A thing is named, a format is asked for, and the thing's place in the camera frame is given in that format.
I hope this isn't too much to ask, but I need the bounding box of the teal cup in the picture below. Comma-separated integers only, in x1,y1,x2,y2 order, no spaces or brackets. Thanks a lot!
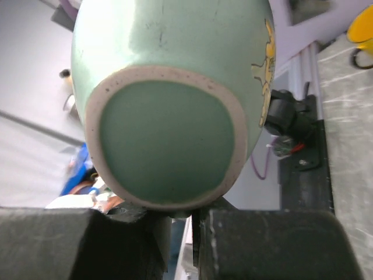
71,1,276,214

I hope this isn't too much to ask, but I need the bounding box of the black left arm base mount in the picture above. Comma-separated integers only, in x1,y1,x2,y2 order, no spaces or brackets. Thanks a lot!
265,82,320,171

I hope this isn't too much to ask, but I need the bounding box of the yellow mug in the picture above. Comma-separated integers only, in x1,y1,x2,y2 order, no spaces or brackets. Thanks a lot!
346,4,372,70

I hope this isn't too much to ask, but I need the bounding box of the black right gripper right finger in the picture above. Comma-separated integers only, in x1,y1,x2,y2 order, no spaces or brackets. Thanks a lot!
192,198,364,279

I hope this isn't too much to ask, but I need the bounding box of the black table front rail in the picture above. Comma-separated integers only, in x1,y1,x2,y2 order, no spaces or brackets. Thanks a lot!
278,120,335,214

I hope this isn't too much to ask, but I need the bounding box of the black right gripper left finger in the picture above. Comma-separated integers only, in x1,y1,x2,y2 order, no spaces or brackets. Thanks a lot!
1,206,168,279

